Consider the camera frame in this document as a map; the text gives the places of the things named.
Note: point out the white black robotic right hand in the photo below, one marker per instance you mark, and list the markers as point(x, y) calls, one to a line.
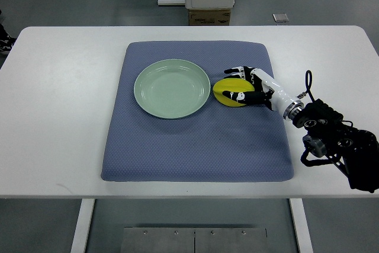
point(266, 91)

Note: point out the yellow starfruit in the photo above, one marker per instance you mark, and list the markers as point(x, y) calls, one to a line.
point(231, 84)

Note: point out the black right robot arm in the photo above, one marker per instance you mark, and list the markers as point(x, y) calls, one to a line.
point(332, 140)

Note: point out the small grey floor plate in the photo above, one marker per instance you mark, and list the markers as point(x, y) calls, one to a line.
point(280, 18)

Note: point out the light green plate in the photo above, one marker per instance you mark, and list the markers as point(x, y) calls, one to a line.
point(172, 88)

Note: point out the blue quilted mat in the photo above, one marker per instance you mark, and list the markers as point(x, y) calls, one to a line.
point(215, 144)

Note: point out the brown cardboard box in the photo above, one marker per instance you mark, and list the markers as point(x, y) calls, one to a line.
point(209, 17)

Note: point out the white right table leg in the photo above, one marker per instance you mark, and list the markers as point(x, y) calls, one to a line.
point(300, 226)

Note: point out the white table leg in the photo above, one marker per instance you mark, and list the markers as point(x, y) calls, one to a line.
point(83, 225)
point(300, 226)

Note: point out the white left table leg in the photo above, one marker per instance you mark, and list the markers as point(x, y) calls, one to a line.
point(83, 225)

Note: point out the black white shoe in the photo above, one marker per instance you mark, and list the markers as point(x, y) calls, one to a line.
point(6, 41)

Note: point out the white metal rail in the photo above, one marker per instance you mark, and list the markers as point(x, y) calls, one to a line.
point(171, 3)

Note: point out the metal base plate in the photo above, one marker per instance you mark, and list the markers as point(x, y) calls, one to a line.
point(194, 240)

